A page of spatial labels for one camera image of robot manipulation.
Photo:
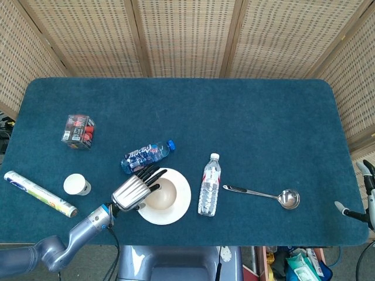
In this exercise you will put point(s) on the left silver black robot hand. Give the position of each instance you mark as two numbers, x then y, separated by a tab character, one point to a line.
130	194

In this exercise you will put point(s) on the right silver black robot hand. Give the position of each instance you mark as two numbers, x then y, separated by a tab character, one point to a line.
371	202

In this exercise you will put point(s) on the small beige bowl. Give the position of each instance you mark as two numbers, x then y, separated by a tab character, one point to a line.
164	194

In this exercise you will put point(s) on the white floral paper cup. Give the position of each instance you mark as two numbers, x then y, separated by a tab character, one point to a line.
74	183

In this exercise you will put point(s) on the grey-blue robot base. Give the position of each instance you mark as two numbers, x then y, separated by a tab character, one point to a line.
175	263

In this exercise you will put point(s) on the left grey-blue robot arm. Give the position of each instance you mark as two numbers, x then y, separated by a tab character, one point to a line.
85	228

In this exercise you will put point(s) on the white round plate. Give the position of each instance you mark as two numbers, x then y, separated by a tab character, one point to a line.
181	202

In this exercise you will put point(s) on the blue label drink bottle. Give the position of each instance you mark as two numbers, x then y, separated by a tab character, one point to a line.
143	156

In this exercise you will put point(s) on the clear water bottle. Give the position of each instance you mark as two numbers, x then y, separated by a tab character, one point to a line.
209	190

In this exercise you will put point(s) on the clear box red items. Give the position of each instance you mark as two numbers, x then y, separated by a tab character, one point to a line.
77	133

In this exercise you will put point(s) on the cling wrap roll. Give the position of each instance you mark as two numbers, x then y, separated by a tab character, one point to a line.
38	193

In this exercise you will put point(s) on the green white wipes pack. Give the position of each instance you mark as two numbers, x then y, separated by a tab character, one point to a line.
296	270

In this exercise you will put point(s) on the bamboo screen panel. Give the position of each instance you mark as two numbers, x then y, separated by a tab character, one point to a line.
293	38
17	58
187	38
354	96
88	38

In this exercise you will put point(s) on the dark teal table mat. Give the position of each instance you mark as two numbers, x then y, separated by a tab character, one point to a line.
234	123

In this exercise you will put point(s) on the black equipment pile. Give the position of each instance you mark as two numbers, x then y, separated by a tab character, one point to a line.
4	137

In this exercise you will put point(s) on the red storage crate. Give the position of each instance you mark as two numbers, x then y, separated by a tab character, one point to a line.
252	272

